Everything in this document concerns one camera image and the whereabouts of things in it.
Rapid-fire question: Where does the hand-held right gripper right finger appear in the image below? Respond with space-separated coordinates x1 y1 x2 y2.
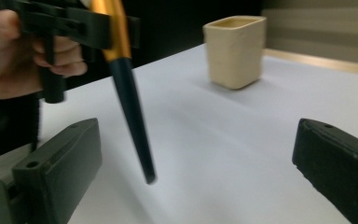
291 118 358 224

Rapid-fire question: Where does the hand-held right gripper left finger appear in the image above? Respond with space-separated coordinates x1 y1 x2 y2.
11 118 103 224

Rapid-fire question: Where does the cream square cup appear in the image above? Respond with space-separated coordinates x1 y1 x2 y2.
202 15 268 91

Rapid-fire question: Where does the black curtain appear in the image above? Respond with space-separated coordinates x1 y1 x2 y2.
0 0 264 104

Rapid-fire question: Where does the white table cover sheet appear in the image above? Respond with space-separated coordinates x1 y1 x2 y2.
0 43 358 224

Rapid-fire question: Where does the wooden counter cabinet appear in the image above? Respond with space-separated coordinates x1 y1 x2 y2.
260 0 358 68

